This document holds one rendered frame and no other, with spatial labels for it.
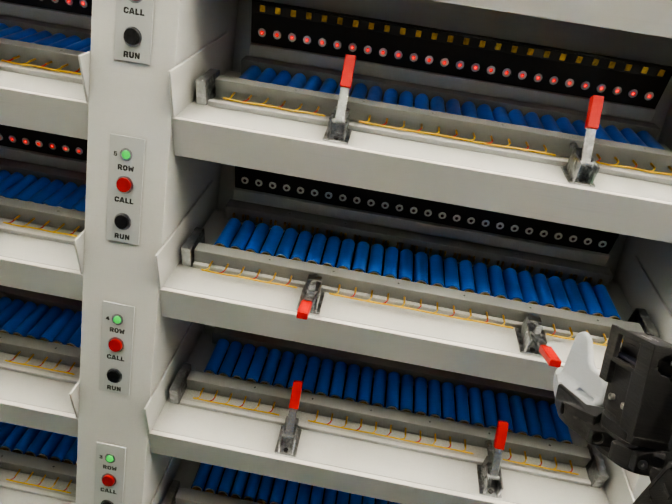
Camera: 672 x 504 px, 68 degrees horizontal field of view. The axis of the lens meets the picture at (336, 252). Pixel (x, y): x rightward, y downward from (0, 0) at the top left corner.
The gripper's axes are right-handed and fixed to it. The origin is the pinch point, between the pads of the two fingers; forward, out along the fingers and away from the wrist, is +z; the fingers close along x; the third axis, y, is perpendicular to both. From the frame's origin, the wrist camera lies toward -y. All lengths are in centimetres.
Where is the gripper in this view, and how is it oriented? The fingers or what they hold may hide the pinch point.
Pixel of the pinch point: (585, 387)
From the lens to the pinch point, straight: 49.6
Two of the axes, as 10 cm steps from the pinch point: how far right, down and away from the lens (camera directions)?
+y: 1.7, -9.8, -1.0
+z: 0.6, -0.9, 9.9
